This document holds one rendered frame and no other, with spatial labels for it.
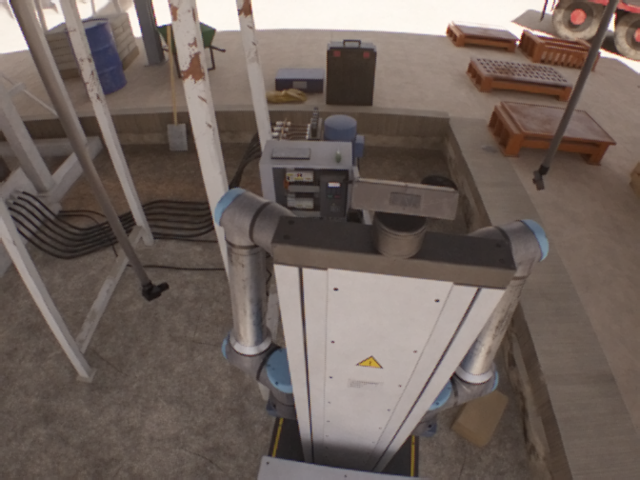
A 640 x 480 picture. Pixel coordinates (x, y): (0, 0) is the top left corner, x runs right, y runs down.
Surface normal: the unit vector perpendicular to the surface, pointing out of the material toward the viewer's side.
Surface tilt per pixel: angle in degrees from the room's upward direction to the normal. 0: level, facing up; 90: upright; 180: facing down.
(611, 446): 0
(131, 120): 90
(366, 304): 90
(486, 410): 0
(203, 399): 0
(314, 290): 90
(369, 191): 61
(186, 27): 81
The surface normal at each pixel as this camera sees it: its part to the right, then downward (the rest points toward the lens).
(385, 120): -0.06, 0.72
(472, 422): 0.00, -0.70
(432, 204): -0.14, 0.29
